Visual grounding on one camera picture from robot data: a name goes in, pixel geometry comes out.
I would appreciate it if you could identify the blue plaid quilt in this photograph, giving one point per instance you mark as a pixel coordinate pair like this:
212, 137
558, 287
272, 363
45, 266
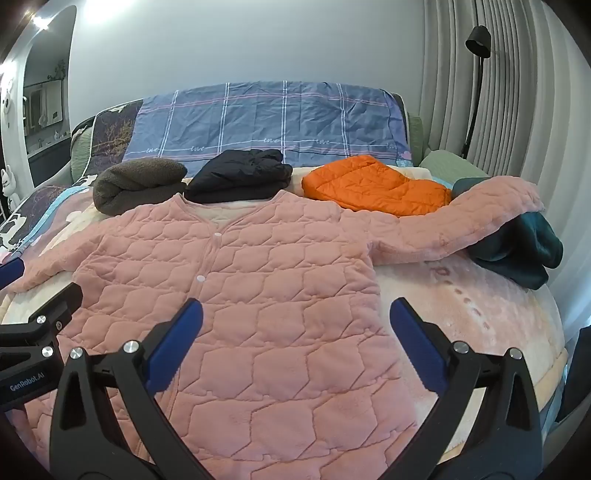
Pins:
277, 115

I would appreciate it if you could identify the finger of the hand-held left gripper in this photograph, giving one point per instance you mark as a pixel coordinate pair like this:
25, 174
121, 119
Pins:
10, 273
55, 307

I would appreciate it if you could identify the green pillow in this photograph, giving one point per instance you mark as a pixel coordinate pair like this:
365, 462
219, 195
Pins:
450, 166

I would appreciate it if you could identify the pink plush blanket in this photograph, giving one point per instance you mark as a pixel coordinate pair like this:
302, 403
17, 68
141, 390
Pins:
485, 318

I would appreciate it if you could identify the dark floral pillow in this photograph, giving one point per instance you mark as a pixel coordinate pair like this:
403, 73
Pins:
113, 134

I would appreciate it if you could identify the colourful printed bedsheet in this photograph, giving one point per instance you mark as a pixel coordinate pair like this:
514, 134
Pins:
39, 207

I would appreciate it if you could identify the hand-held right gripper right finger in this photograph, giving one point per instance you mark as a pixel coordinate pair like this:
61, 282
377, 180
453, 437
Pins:
414, 341

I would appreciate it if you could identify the orange puffer jacket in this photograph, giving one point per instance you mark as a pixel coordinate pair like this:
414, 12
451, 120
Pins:
369, 187

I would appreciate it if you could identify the brown fleece folded garment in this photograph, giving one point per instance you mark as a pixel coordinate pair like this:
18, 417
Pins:
138, 182

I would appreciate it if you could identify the dark teal garment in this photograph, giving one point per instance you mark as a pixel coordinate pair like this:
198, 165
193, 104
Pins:
517, 251

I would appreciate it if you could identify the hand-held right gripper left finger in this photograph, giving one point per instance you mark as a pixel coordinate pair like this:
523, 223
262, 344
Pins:
179, 339

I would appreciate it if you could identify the green quilted cushion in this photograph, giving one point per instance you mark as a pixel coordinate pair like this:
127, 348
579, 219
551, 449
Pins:
82, 147

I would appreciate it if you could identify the white cat figurine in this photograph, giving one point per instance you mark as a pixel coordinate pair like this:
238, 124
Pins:
9, 187

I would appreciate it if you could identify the pink quilted jacket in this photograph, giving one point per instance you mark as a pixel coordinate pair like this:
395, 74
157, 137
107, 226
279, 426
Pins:
277, 295

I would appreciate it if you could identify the black floor lamp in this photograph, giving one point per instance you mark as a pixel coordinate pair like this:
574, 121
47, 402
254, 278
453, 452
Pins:
478, 42

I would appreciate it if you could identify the black folded jacket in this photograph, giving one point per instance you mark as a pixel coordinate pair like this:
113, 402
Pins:
240, 177

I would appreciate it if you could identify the grey curtain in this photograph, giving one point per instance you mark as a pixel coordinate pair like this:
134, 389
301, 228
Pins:
531, 101

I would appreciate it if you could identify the white arched mirror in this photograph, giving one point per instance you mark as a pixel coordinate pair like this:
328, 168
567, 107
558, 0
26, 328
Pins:
46, 115

